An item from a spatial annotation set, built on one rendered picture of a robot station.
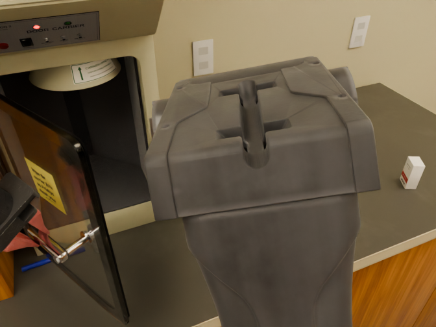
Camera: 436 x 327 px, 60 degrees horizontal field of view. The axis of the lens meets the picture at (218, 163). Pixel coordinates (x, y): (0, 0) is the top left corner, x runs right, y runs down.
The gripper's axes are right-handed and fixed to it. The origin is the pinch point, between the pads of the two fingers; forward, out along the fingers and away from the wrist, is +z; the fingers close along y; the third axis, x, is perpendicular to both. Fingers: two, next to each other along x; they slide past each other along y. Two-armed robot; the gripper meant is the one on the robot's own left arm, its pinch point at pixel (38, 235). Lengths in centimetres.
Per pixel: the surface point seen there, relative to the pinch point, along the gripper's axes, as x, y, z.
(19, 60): -17.6, -19.6, -11.2
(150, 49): -7.1, -36.5, -1.9
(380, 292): 43, -37, 76
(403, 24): 9, -135, 68
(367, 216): 33, -47, 50
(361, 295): 39, -33, 70
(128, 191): -14.9, -16.7, 28.7
